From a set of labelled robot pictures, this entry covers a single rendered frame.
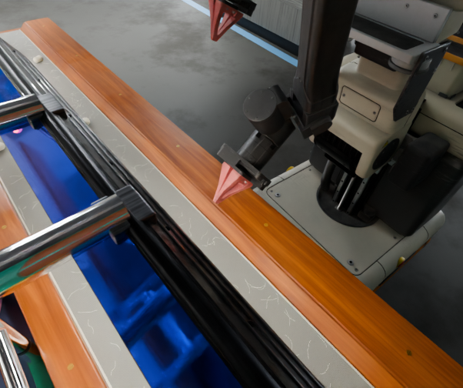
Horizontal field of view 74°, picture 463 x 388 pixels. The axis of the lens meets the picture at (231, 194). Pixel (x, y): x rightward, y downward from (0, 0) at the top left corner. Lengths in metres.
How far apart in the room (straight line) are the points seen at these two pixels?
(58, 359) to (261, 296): 0.33
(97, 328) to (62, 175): 0.36
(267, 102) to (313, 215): 0.87
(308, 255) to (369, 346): 0.17
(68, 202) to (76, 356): 0.33
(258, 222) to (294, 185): 0.80
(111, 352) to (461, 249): 1.71
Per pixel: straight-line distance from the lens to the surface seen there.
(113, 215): 0.20
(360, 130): 0.89
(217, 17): 0.73
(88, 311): 0.61
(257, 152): 0.56
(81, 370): 0.55
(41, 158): 0.31
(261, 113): 0.50
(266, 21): 3.44
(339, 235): 1.30
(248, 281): 0.60
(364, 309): 0.60
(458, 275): 1.84
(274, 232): 0.63
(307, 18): 0.44
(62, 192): 0.28
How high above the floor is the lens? 1.27
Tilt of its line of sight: 48 degrees down
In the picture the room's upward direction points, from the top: 5 degrees clockwise
